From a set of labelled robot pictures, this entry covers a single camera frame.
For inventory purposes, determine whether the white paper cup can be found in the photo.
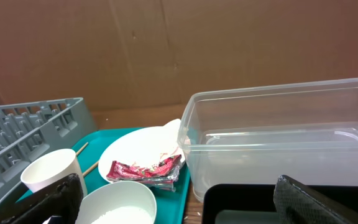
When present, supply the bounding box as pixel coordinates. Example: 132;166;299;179
21;149;88;196

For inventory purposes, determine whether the teal plastic tray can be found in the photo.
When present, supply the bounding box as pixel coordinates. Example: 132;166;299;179
69;128;190;224

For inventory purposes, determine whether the red snack wrapper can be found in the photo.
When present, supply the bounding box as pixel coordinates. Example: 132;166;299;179
106;155;183;192

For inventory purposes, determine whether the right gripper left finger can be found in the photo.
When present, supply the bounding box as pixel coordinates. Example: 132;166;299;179
0;173;83;224

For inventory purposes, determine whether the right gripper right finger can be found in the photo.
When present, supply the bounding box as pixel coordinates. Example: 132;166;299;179
273;175;358;224

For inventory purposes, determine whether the wooden chopstick left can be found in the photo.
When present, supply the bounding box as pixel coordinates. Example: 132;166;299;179
76;142;89;156

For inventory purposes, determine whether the large white plate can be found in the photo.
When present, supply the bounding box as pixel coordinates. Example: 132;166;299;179
98;125;186;184

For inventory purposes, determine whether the white napkin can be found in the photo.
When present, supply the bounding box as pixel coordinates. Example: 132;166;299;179
160;119;185;162

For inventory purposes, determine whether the clear plastic bin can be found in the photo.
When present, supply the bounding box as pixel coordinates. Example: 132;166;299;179
177;78;358;201

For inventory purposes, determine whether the grey dishwasher rack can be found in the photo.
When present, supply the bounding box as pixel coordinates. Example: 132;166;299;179
0;98;97;203

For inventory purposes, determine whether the wooden chopstick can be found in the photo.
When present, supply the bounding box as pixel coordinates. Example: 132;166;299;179
83;161;99;177
76;142;89;156

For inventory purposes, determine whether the pale green bowl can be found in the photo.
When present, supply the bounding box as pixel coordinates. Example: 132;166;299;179
75;181;157;224

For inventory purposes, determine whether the wooden chopstick right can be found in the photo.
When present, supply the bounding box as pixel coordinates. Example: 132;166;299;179
83;161;99;177

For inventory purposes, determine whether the black waste tray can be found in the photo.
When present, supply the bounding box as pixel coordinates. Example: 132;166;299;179
201;184;358;224

